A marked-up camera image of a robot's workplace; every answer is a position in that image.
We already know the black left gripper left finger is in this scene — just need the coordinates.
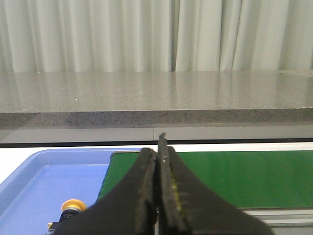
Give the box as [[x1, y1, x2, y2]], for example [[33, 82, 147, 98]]
[[55, 148, 157, 235]]

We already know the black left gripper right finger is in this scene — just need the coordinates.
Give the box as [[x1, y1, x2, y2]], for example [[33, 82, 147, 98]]
[[157, 133, 273, 235]]

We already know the grey stone counter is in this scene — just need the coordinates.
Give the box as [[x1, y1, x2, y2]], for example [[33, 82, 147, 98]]
[[0, 70, 313, 144]]

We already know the aluminium conveyor frame rail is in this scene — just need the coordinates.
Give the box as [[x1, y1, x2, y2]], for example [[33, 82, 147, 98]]
[[241, 208, 313, 227]]

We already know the green conveyor belt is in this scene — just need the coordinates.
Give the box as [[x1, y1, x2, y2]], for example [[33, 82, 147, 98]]
[[96, 150, 313, 209]]

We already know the yellow mushroom push button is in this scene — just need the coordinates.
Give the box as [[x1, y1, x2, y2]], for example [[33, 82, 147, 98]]
[[46, 199, 87, 235]]

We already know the white pleated curtain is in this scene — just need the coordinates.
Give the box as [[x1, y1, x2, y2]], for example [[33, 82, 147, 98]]
[[0, 0, 313, 73]]

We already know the blue plastic tray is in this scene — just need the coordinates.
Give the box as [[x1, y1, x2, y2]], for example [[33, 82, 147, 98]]
[[0, 148, 142, 235]]

